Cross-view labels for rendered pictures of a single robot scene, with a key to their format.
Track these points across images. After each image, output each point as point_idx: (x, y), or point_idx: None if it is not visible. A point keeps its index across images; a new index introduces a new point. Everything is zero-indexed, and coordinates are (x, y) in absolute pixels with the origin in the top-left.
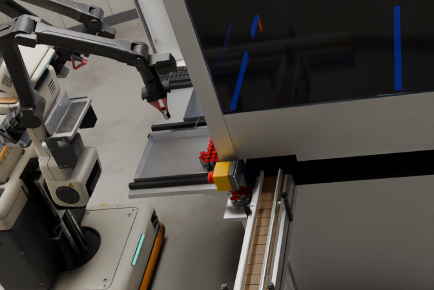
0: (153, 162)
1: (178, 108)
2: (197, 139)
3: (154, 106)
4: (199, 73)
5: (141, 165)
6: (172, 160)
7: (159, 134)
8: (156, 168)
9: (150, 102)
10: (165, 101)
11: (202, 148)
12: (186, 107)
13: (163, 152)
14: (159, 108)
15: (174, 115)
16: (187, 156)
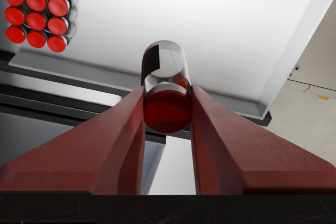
0: (276, 12)
1: (180, 179)
2: (130, 61)
3: (248, 126)
4: None
5: None
6: None
7: (237, 110)
8: None
9: (331, 191)
10: (69, 138)
11: (113, 18)
12: (154, 173)
13: (238, 48)
14: (196, 106)
15: (191, 165)
16: None
